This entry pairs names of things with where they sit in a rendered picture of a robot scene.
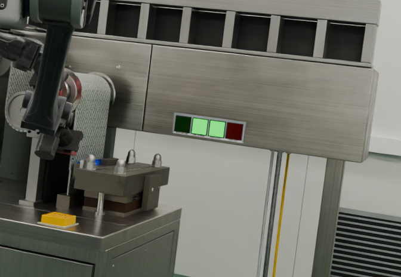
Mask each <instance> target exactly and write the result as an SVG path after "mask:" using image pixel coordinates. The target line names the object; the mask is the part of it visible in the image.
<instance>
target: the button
mask: <svg viewBox="0 0 401 277"><path fill-rule="evenodd" d="M75 221H76V216H74V215H70V214H64V213H58V212H51V213H48V214H43V215H42V218H41V223H47V224H53V225H57V226H63V227H65V226H68V225H71V224H75Z"/></svg>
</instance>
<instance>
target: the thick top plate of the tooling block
mask: <svg viewBox="0 0 401 277"><path fill-rule="evenodd" d="M115 166H116V164H115V165H107V166H106V165H96V166H95V170H85V169H83V168H76V173H75V183H74V188H75V189H82V190H88V191H92V192H99V193H105V194H110V195H116V196H127V195H131V194H133V193H138V192H142V191H143V190H144V181H145V176H146V175H150V174H155V173H158V174H162V177H161V186H164V185H167V184H168V179H169V169H170V167H164V166H162V167H152V166H151V164H145V163H140V162H136V163H135V164H133V163H127V162H125V167H126V171H125V173H126V174H125V175H122V174H114V173H113V172H114V170H115Z"/></svg>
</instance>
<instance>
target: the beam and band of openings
mask: <svg viewBox="0 0 401 277"><path fill-rule="evenodd" d="M97 1H101V2H97ZM97 1H96V3H95V8H94V12H93V15H92V18H91V21H90V23H89V24H85V26H84V27H83V28H82V29H74V31H73V34H72V36H80V37H86V38H97V39H108V40H114V41H125V42H135V43H142V44H152V45H163V46H169V47H180V48H190V49H197V50H207V51H218V52H224V53H235V54H246V55H252V56H262V57H273V58H279V59H290V60H301V61H311V62H317V63H328V64H338V65H345V66H356V67H366V68H373V67H374V65H373V60H374V51H375V43H376V38H377V29H378V27H379V23H380V14H381V6H382V3H381V1H380V0H97ZM118 3H120V4H118ZM129 4H132V5H129ZM161 7H164V8H161ZM175 8H177V9H175ZM181 9H182V10H181ZM206 11H210V12H206ZM213 12H216V13H213ZM245 15H248V16H245ZM258 16H261V17H258ZM290 19H293V20H290ZM303 20H306V21H303ZM316 21H317V22H316ZM335 23H338V24H335ZM348 24H351V25H348ZM354 25H357V26H354Z"/></svg>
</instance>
